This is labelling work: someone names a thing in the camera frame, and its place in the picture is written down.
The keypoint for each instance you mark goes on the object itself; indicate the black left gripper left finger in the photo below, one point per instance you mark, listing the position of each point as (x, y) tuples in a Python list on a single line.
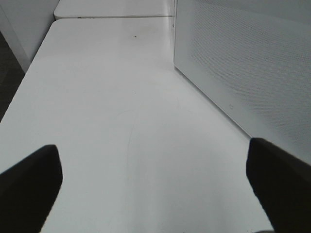
[(28, 191)]

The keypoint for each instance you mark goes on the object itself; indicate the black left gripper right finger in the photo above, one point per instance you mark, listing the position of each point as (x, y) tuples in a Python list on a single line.
[(282, 184)]

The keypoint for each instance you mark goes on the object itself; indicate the white microwave door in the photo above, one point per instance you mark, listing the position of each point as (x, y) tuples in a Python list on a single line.
[(243, 60)]

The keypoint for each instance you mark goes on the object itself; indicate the white microwave oven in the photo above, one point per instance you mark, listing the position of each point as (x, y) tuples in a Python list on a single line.
[(243, 60)]

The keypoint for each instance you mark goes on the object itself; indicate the white rear table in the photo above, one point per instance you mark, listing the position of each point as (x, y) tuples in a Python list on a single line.
[(114, 8)]

